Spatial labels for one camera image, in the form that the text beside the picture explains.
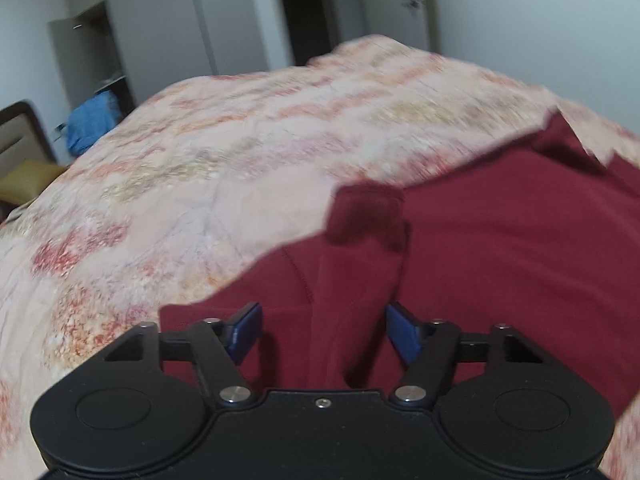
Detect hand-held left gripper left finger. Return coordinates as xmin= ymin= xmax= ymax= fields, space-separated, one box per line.
xmin=102 ymin=302 xmax=264 ymax=409

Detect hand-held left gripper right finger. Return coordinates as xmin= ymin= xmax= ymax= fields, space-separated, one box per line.
xmin=385 ymin=301 xmax=547 ymax=409

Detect dark red long-sleeved sweater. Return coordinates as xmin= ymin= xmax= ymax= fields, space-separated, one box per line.
xmin=158 ymin=110 xmax=640 ymax=419

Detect blue cloth bundle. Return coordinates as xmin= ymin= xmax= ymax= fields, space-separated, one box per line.
xmin=66 ymin=90 xmax=123 ymax=157

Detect olive green pillow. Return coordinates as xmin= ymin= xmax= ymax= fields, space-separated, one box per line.
xmin=0 ymin=159 xmax=69 ymax=207

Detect beige padded bed headboard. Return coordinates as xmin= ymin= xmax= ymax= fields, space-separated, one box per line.
xmin=0 ymin=101 xmax=60 ymax=222

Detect white room door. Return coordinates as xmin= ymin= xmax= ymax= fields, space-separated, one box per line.
xmin=356 ymin=0 xmax=437 ymax=54

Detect grey wardrobe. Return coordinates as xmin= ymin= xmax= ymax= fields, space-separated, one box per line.
xmin=62 ymin=0 xmax=295 ymax=112

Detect open grey wardrobe door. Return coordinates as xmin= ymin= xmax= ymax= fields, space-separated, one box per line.
xmin=47 ymin=17 xmax=101 ymax=111

